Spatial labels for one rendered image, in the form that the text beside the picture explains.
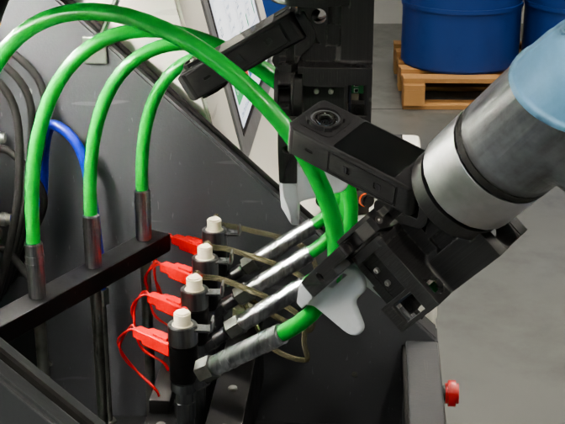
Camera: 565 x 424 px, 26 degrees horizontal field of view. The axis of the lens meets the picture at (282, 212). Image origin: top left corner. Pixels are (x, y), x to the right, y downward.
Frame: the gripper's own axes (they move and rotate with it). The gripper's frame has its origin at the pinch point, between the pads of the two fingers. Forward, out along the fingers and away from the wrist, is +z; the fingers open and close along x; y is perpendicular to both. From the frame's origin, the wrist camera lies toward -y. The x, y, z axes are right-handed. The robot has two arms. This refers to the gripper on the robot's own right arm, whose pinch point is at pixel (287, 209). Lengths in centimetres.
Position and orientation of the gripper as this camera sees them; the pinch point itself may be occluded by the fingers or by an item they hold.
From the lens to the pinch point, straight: 108.1
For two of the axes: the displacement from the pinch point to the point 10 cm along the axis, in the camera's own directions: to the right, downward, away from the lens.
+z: 0.0, 9.3, 3.6
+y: 10.0, 0.3, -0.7
